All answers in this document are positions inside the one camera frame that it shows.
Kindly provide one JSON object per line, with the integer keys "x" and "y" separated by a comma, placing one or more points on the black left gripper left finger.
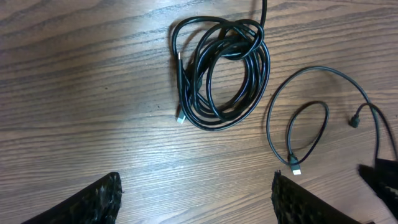
{"x": 98, "y": 203}

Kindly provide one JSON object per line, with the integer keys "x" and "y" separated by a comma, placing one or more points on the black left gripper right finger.
{"x": 295, "y": 205}

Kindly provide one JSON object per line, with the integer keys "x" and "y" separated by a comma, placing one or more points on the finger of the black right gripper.
{"x": 382, "y": 178}

